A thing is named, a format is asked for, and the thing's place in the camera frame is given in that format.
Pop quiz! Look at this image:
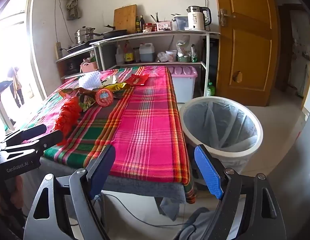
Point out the clear plastic container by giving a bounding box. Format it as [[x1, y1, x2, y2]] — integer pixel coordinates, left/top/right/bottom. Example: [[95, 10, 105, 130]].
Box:
[[172, 16, 189, 30]]

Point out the red round container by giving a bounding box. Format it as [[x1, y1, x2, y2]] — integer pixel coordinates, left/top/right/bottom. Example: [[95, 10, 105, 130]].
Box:
[[95, 88, 113, 107]]

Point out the black frying pan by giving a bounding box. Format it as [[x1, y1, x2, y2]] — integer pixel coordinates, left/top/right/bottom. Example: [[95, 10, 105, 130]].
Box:
[[87, 25, 128, 37]]

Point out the orange red mesh bag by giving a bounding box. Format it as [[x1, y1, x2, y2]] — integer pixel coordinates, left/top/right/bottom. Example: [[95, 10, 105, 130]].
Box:
[[55, 96, 82, 137]]

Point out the gold snack packet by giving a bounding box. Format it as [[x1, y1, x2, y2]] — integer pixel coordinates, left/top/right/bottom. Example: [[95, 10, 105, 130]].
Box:
[[99, 82, 132, 98]]

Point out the grey under cloth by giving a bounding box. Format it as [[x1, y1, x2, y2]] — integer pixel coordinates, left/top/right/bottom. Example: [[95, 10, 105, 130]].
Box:
[[42, 155, 188, 220]]

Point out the white electric kettle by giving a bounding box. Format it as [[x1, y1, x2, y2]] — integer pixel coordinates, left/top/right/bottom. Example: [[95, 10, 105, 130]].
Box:
[[186, 6, 212, 31]]

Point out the storage box with pink lid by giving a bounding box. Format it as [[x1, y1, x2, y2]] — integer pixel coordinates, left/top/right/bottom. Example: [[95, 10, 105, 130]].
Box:
[[167, 66, 198, 103]]

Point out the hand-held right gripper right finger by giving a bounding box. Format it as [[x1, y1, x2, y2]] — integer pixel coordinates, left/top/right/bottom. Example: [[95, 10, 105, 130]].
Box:
[[193, 144, 288, 240]]

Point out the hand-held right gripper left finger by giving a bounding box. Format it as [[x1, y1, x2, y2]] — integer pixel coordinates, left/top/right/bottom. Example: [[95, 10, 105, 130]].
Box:
[[24, 144, 117, 240]]

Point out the white round trash bin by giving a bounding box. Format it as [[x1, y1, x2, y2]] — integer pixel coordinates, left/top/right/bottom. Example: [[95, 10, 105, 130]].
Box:
[[179, 96, 264, 178]]

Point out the pink woven basket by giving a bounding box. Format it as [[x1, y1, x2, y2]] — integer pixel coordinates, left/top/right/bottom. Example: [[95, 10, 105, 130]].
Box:
[[80, 59, 98, 73]]

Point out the black cable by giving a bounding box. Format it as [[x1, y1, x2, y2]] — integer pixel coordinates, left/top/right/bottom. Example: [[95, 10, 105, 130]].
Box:
[[92, 194, 198, 233]]

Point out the pink green plaid tablecloth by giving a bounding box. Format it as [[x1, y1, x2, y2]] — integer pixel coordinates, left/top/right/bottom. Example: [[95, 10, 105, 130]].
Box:
[[21, 66, 196, 204]]

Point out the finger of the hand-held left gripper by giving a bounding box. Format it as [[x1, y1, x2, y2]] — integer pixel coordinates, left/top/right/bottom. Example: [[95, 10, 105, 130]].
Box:
[[5, 124, 47, 144], [0, 130, 64, 158]]

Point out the bunch of dark chopsticks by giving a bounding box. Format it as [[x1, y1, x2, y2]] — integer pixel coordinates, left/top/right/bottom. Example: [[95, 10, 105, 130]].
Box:
[[150, 12, 168, 23]]

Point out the brown wooden door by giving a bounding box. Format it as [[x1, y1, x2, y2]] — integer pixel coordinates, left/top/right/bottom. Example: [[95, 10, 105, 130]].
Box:
[[213, 0, 279, 107]]

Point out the wooden cutting board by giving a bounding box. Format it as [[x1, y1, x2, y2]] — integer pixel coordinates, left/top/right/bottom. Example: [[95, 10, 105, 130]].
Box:
[[113, 4, 137, 34]]

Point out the clear plastic bottle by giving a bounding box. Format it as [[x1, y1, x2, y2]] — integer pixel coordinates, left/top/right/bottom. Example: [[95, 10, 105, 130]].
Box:
[[116, 44, 125, 65]]

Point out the black small appliance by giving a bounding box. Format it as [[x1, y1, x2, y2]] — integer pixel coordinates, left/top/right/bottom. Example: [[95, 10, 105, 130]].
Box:
[[65, 60, 80, 72]]

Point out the metal door handle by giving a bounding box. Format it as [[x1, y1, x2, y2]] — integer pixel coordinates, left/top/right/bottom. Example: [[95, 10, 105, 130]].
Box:
[[219, 8, 236, 27]]

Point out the black induction cooker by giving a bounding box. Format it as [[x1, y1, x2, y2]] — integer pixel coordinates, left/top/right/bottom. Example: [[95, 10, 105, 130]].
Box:
[[66, 41, 95, 53]]

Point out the white metal storage rack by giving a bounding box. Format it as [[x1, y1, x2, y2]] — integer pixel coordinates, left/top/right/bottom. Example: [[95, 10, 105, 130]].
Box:
[[91, 30, 221, 98]]

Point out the white foam fruit net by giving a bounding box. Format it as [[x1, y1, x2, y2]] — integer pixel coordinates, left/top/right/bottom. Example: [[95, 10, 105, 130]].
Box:
[[78, 71, 102, 90]]

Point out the clear plastic bin liner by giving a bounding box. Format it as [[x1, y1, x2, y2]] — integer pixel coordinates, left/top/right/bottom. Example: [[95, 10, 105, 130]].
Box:
[[185, 101, 258, 150]]

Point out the black bag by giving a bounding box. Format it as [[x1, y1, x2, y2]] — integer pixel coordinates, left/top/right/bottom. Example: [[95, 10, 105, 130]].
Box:
[[208, 39, 219, 80]]

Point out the steel steamer pot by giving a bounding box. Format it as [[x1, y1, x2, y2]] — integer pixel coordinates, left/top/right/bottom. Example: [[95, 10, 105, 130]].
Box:
[[74, 26, 95, 44]]

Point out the brown orange snack wrapper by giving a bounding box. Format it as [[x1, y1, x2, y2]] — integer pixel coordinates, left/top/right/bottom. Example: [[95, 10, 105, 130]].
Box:
[[59, 87, 100, 98]]

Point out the dark liquid plastic jug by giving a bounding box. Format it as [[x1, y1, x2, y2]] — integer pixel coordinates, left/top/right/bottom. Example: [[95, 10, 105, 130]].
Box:
[[139, 43, 155, 63]]

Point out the oil bottle with yellow label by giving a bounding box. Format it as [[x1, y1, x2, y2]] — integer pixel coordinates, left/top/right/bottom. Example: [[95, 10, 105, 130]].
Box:
[[124, 41, 135, 64]]

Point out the green snack wrapper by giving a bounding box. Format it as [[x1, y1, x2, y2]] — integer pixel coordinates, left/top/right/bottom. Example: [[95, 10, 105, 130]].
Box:
[[79, 94, 97, 112]]

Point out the pink utensil holder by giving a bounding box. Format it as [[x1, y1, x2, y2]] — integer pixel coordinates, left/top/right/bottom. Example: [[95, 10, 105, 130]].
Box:
[[155, 21, 173, 32]]

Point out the red plastic packet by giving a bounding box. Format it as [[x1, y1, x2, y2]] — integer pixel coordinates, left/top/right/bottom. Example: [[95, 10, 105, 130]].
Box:
[[126, 73, 150, 87]]

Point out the white plastic bag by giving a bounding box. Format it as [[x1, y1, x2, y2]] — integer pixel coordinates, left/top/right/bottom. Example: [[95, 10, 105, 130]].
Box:
[[176, 35, 193, 58]]

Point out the hanging grey cloth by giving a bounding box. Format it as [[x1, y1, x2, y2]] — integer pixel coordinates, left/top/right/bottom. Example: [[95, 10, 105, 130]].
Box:
[[61, 0, 83, 20]]

